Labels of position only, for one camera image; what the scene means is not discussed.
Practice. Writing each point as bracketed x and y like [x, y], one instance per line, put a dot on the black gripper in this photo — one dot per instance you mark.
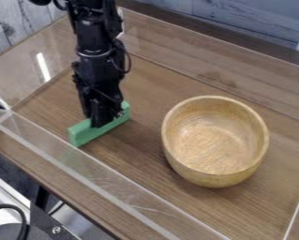
[97, 73]

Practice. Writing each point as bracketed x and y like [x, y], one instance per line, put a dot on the green rectangular block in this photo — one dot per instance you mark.
[82, 133]

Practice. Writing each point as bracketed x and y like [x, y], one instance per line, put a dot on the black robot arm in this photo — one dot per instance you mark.
[93, 21]

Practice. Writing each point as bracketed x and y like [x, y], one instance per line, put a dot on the brown wooden bowl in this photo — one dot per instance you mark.
[215, 140]

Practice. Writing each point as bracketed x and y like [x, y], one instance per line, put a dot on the black table leg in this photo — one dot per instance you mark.
[41, 198]

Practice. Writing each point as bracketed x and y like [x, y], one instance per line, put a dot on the clear acrylic corner bracket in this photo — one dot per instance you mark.
[120, 15]

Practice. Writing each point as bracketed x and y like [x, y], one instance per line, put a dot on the clear acrylic enclosure walls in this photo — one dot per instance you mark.
[116, 179]

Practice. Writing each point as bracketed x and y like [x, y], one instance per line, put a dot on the black metal base plate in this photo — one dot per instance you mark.
[44, 228]

